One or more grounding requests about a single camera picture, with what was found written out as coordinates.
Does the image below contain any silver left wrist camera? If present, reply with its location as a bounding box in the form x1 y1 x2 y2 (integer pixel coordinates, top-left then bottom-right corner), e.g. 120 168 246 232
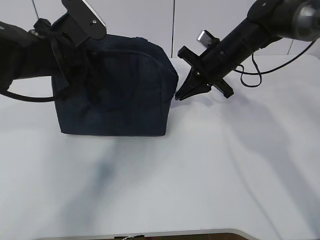
61 0 107 46

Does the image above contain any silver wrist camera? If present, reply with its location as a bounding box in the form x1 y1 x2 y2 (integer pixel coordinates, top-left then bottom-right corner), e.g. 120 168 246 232
61 0 107 46
197 30 220 49

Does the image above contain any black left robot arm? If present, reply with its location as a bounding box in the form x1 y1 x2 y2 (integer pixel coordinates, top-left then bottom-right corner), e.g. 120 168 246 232
0 12 107 103

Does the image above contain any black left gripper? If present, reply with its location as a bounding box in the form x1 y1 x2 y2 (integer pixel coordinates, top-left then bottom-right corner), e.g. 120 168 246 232
33 13 95 100

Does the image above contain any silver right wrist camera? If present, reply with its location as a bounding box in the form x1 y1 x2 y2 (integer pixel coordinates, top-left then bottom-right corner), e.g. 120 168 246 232
197 30 220 49

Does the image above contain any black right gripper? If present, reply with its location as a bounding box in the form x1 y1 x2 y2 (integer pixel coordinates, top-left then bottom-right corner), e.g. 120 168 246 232
175 19 268 101

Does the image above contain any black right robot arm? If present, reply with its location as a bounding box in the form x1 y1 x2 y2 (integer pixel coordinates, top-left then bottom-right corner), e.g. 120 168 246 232
175 0 320 101

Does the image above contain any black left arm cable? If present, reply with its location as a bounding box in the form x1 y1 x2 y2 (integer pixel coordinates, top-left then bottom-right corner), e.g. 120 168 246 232
0 89 56 103

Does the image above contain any dark navy lunch bag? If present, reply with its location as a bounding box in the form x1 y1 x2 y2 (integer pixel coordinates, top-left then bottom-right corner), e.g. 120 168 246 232
55 35 179 137

